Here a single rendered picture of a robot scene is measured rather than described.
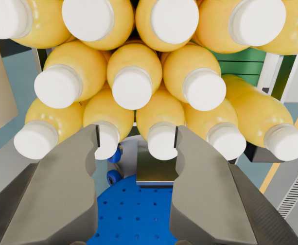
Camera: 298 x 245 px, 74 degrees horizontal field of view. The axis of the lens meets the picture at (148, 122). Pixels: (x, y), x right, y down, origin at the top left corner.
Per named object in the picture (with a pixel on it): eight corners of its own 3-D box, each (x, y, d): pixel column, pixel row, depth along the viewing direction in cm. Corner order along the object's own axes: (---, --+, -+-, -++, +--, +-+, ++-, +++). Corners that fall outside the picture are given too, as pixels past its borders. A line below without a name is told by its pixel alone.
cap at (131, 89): (154, 70, 20) (155, 74, 19) (147, 104, 22) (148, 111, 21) (116, 63, 20) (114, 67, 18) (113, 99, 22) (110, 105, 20)
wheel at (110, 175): (115, 195, 43) (123, 191, 44) (114, 180, 41) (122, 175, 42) (105, 183, 46) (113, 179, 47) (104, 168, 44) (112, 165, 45)
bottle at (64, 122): (80, 109, 42) (41, 167, 26) (57, 82, 39) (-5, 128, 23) (107, 92, 41) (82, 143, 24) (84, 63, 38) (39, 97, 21)
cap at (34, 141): (41, 153, 25) (34, 162, 23) (17, 131, 23) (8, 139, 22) (64, 138, 24) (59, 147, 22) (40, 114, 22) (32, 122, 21)
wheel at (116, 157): (113, 168, 40) (122, 165, 41) (112, 150, 37) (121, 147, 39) (103, 157, 43) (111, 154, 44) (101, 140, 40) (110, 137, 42)
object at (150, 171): (137, 148, 45) (135, 191, 34) (137, 140, 44) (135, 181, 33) (181, 149, 45) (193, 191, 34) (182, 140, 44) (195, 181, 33)
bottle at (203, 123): (196, 110, 43) (229, 166, 27) (167, 97, 41) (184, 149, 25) (214, 81, 40) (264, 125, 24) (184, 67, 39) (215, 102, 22)
